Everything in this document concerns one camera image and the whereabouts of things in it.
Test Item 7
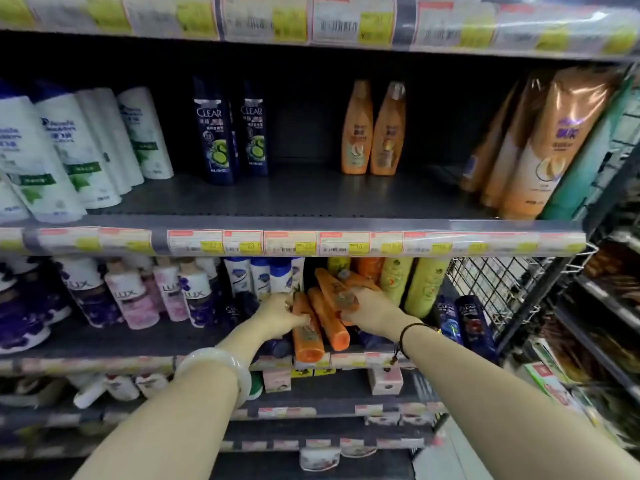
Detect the row of pink purple body-wash bottles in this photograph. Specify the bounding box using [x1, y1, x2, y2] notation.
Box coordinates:
[0, 256, 221, 355]

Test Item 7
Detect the neighbouring shelf rack with goods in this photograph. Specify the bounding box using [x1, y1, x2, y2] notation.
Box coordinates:
[500, 145, 640, 450]

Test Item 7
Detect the person's left hand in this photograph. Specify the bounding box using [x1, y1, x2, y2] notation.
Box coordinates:
[252, 293, 311, 342]

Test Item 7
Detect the white jade bangle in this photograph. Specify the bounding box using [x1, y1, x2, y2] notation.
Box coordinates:
[174, 348, 253, 409]

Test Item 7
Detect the black cord bracelet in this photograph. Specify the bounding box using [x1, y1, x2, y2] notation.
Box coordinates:
[389, 322, 437, 366]

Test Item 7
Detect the orange shampoo bottle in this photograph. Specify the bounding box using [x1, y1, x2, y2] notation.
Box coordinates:
[370, 81, 407, 176]
[307, 287, 351, 352]
[341, 80, 374, 175]
[356, 257, 386, 285]
[292, 293, 326, 363]
[314, 268, 361, 326]
[337, 269, 382, 294]

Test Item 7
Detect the row of white shampoo bottles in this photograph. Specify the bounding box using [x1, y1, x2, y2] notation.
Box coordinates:
[0, 81, 175, 224]

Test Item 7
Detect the pink box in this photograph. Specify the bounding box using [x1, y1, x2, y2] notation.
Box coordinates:
[367, 367, 404, 397]
[262, 369, 293, 394]

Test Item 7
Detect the dark blue green-label bottle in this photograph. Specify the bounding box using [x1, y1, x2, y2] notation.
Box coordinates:
[241, 80, 271, 177]
[193, 77, 239, 186]

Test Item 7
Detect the person's right forearm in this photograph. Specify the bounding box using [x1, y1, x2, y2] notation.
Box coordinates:
[395, 325, 640, 480]

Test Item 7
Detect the person's left forearm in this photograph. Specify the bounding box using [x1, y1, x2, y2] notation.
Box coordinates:
[71, 322, 268, 480]

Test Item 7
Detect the person's right hand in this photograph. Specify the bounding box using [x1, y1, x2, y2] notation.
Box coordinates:
[340, 288, 417, 344]

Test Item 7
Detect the dark blue shampoo bottle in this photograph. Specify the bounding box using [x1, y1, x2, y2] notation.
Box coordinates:
[356, 329, 397, 351]
[433, 295, 464, 346]
[221, 292, 262, 329]
[456, 295, 499, 364]
[259, 337, 294, 360]

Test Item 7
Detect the white bottles lying down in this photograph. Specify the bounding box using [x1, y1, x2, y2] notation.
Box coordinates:
[66, 373, 172, 410]

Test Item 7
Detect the dark metal shelf unit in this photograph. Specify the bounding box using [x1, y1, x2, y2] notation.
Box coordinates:
[0, 30, 640, 480]

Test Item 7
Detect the white jar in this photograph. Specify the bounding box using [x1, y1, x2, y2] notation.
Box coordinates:
[298, 447, 342, 472]

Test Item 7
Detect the wire mesh rack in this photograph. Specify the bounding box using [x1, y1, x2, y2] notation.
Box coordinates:
[446, 243, 599, 336]

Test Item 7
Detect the orange refill pouch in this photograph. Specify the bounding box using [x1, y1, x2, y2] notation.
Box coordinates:
[459, 82, 522, 194]
[479, 72, 553, 209]
[499, 66, 622, 220]

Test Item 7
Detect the price label strip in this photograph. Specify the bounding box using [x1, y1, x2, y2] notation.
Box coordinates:
[227, 402, 446, 420]
[0, 351, 416, 378]
[0, 227, 587, 258]
[0, 0, 640, 58]

